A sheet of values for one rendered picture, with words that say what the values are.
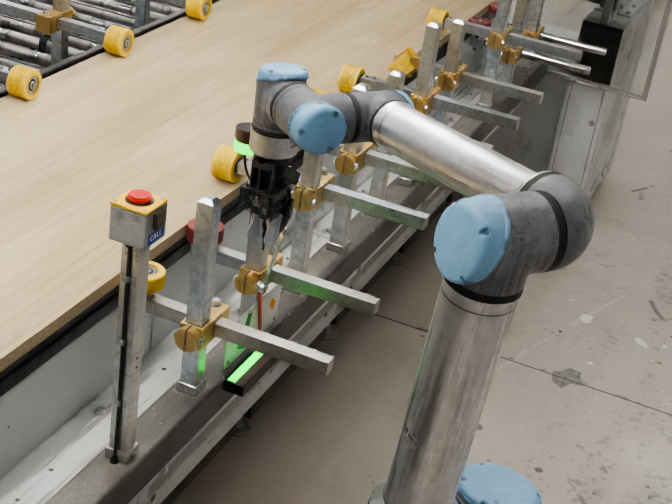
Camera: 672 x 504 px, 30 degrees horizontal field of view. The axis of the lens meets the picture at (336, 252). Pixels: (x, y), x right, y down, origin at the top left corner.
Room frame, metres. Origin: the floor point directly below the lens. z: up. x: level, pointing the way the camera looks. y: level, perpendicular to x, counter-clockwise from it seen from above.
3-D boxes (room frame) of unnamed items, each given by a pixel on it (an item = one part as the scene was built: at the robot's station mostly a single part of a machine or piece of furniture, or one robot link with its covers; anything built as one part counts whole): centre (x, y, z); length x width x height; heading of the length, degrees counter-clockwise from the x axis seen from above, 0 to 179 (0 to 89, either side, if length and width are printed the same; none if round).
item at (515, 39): (4.01, -0.45, 0.95); 0.50 x 0.04 x 0.04; 71
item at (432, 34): (3.27, -0.17, 0.93); 0.03 x 0.03 x 0.48; 71
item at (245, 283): (2.35, 0.16, 0.85); 0.13 x 0.06 x 0.05; 161
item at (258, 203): (2.14, 0.15, 1.15); 0.09 x 0.08 x 0.12; 161
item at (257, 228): (2.15, 0.16, 1.05); 0.06 x 0.03 x 0.09; 161
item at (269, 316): (2.29, 0.15, 0.75); 0.26 x 0.01 x 0.10; 161
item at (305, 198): (2.59, 0.07, 0.95); 0.13 x 0.06 x 0.05; 161
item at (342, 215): (2.80, 0.00, 0.90); 0.03 x 0.03 x 0.48; 71
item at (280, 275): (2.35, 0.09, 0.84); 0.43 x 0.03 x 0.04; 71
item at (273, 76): (2.14, 0.14, 1.32); 0.10 x 0.09 x 0.12; 32
